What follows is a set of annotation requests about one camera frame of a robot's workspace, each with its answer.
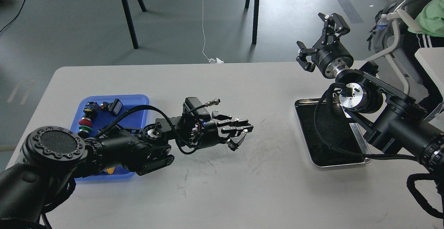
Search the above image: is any white chair frame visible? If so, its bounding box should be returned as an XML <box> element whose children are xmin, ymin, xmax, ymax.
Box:
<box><xmin>364</xmin><ymin>9</ymin><xmax>423</xmax><ymax>95</ymax></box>

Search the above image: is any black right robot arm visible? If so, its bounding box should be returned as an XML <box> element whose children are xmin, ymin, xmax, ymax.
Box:
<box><xmin>296</xmin><ymin>13</ymin><xmax>443</xmax><ymax>219</ymax></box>

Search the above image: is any black right stand leg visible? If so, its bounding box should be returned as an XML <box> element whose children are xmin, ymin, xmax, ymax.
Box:
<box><xmin>244</xmin><ymin>0</ymin><xmax>260</xmax><ymax>45</ymax></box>

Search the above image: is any silver metal tray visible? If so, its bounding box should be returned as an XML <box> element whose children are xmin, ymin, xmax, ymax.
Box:
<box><xmin>294</xmin><ymin>98</ymin><xmax>371</xmax><ymax>168</ymax></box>

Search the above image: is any black square button switch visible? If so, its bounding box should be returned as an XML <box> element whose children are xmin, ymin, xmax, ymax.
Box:
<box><xmin>100</xmin><ymin>98</ymin><xmax>123</xmax><ymax>117</ymax></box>

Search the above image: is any yellow push button switch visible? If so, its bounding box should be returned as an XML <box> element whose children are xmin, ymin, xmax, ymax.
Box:
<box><xmin>104</xmin><ymin>167</ymin><xmax>115</xmax><ymax>175</ymax></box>

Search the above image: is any red push button switch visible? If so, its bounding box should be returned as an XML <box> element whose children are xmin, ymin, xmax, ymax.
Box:
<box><xmin>78</xmin><ymin>102</ymin><xmax>100</xmax><ymax>127</ymax></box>

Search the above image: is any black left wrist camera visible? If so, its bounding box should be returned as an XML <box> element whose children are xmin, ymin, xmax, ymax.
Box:
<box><xmin>182</xmin><ymin>97</ymin><xmax>220</xmax><ymax>122</ymax></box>

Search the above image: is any green push button switch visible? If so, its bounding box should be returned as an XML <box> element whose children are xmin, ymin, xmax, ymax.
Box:
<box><xmin>77</xmin><ymin>125</ymin><xmax>92</xmax><ymax>139</ymax></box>

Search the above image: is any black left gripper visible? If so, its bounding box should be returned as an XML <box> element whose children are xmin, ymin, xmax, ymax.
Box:
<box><xmin>195</xmin><ymin>111</ymin><xmax>254</xmax><ymax>151</ymax></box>

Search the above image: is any white floor cable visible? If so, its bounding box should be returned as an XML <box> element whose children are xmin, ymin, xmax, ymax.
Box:
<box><xmin>190</xmin><ymin>0</ymin><xmax>224</xmax><ymax>64</ymax></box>

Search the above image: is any black stand leg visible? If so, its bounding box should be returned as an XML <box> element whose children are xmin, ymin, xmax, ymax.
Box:
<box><xmin>121</xmin><ymin>0</ymin><xmax>146</xmax><ymax>49</ymax></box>
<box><xmin>244</xmin><ymin>0</ymin><xmax>260</xmax><ymax>45</ymax></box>

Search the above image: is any grey backpack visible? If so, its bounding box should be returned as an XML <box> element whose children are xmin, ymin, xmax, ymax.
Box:
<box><xmin>367</xmin><ymin>0</ymin><xmax>404</xmax><ymax>53</ymax></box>

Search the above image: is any black left stand leg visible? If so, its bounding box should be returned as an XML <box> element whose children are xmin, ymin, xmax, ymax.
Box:
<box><xmin>121</xmin><ymin>0</ymin><xmax>146</xmax><ymax>49</ymax></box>

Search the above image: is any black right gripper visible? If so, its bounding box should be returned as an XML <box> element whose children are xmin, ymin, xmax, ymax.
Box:
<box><xmin>296</xmin><ymin>12</ymin><xmax>354</xmax><ymax>79</ymax></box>

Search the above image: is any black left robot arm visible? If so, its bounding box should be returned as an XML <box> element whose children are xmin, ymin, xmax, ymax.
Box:
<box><xmin>1</xmin><ymin>100</ymin><xmax>253</xmax><ymax>229</ymax></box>

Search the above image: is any person in green shirt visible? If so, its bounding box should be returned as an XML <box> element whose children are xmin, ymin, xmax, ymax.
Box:
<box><xmin>403</xmin><ymin>0</ymin><xmax>444</xmax><ymax>60</ymax></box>

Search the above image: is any blue plastic tray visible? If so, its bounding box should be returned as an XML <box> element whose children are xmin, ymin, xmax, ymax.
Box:
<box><xmin>70</xmin><ymin>94</ymin><xmax>150</xmax><ymax>181</ymax></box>

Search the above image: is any plastic water bottle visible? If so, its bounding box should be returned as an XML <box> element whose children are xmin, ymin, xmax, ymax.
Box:
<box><xmin>376</xmin><ymin>14</ymin><xmax>389</xmax><ymax>31</ymax></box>

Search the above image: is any white side table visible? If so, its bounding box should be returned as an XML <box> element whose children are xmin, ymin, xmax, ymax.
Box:
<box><xmin>415</xmin><ymin>47</ymin><xmax>444</xmax><ymax>96</ymax></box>

